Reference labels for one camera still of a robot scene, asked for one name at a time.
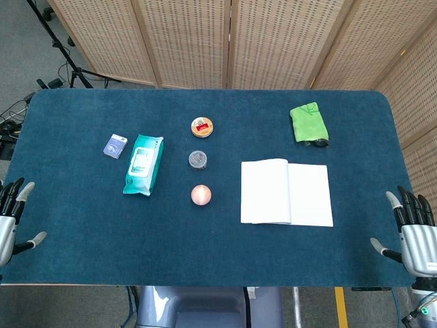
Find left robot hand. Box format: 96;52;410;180
0;177;48;268

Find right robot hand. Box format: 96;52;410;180
369;185;437;278

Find white notebook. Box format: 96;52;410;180
240;158;334;228

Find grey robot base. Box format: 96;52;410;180
136;285;284;328

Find small blue card box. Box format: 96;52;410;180
102;133;129;160

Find green wet wipes pack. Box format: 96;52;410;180
122;134;165;197

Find green folded cloth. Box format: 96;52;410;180
290;101;330;143

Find black tripod stand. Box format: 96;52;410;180
26;0;121;90

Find dark blue table mat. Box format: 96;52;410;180
0;88;416;287

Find copper pink ball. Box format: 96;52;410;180
191;184;212;206

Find clear jar of dark beads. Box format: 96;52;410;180
188;150;209;170

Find round orange-lidded tin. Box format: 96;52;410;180
191;116;214;139

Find black cables on floor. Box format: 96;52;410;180
0;92;37;161

